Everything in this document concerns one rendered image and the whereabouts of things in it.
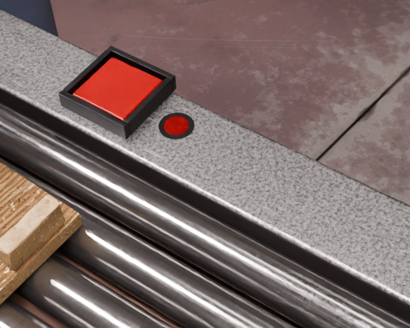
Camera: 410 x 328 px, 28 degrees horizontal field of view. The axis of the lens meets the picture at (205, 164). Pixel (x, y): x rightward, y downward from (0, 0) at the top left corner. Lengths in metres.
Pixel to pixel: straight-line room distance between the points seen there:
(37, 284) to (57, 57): 0.25
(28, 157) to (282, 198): 0.22
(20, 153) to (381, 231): 0.32
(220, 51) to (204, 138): 1.44
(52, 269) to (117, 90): 0.19
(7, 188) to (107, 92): 0.13
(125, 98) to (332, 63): 1.42
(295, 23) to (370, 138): 0.44
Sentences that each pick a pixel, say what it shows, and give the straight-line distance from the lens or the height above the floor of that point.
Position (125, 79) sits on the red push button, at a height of 0.93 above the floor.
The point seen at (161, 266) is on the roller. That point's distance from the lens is 0.63.
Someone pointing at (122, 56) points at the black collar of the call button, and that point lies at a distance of 0.77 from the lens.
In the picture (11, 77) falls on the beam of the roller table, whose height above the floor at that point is 0.91.
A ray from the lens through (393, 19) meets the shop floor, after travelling 2.27.
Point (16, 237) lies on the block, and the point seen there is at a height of 0.96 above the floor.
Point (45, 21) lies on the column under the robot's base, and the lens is 1.47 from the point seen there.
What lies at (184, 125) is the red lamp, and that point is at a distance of 0.73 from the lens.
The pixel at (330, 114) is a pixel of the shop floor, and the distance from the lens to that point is 2.00.
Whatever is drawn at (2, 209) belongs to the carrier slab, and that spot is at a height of 0.94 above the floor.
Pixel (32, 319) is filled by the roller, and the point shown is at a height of 0.92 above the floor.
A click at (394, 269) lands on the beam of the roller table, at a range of 0.65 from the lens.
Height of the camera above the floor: 1.45
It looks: 50 degrees down
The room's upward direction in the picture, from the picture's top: 3 degrees counter-clockwise
